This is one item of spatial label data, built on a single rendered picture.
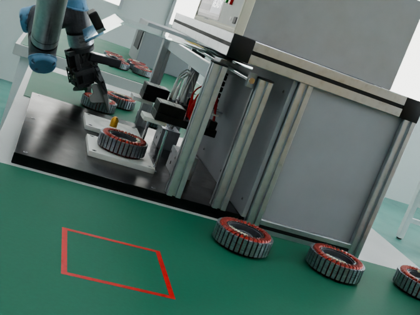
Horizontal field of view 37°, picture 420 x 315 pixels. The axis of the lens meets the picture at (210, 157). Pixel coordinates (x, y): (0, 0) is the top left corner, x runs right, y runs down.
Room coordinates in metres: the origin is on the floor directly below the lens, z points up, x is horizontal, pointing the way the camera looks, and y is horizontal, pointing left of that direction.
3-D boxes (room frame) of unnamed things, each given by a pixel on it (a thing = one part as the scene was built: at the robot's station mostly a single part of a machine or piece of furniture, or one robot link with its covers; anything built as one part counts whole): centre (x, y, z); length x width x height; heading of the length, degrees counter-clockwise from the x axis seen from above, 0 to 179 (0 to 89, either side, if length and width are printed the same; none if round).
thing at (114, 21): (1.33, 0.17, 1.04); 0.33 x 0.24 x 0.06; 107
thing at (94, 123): (1.62, 0.27, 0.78); 0.15 x 0.15 x 0.01; 17
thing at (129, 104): (2.14, 0.36, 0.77); 0.11 x 0.11 x 0.04
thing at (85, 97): (1.95, 0.39, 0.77); 0.11 x 0.11 x 0.04
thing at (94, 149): (1.39, 0.20, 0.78); 0.15 x 0.15 x 0.01; 17
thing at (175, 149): (1.43, 0.06, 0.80); 0.07 x 0.05 x 0.06; 17
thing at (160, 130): (1.66, 0.13, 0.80); 0.07 x 0.05 x 0.06; 17
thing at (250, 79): (1.56, 0.06, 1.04); 0.62 x 0.02 x 0.03; 17
